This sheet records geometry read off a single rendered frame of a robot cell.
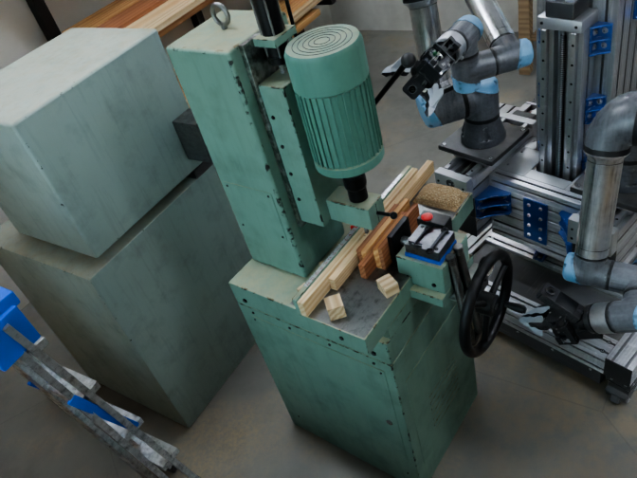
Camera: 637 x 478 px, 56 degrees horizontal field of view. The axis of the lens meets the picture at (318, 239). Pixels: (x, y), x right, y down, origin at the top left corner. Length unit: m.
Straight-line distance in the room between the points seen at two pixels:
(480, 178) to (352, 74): 0.92
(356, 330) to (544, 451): 1.03
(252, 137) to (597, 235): 0.86
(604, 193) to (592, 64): 0.60
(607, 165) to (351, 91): 0.59
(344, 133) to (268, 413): 1.46
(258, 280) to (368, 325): 0.49
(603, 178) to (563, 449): 1.12
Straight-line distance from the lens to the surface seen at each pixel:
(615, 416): 2.40
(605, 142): 1.44
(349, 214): 1.58
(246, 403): 2.59
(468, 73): 1.70
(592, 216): 1.52
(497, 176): 2.15
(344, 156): 1.40
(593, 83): 2.04
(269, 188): 1.59
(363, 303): 1.53
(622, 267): 1.60
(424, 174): 1.85
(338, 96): 1.32
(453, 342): 1.99
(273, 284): 1.81
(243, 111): 1.47
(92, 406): 1.89
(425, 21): 1.96
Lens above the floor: 2.01
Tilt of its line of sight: 39 degrees down
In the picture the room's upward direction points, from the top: 17 degrees counter-clockwise
